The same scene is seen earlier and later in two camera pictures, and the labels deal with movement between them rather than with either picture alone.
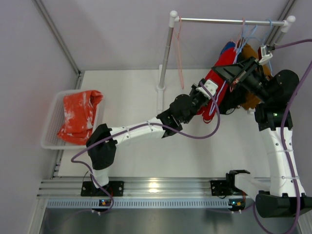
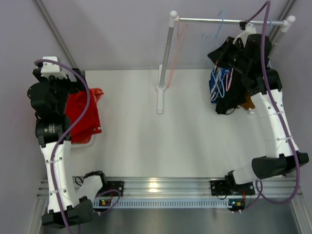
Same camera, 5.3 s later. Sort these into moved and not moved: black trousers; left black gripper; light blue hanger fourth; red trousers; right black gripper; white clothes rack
Moved: left black gripper; right black gripper; red trousers
Not moved: black trousers; light blue hanger fourth; white clothes rack
